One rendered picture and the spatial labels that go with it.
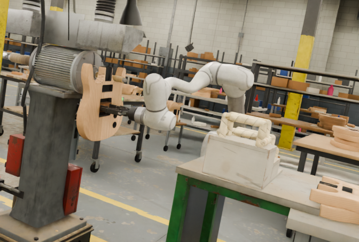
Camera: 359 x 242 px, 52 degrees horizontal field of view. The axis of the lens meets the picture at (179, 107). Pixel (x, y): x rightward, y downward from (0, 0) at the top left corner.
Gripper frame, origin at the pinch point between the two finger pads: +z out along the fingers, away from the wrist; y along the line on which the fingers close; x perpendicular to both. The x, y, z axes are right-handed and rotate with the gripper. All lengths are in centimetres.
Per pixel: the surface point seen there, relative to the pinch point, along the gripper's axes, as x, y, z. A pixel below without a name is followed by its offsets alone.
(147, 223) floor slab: -117, 105, 22
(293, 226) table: -21, -27, -107
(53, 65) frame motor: 17.5, -3.6, 35.6
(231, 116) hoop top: 10, -10, -72
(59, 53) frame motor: 24.5, 0.2, 35.5
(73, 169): -48, 17, 33
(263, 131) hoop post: 7, -10, -87
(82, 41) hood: 33.2, -5.4, 15.2
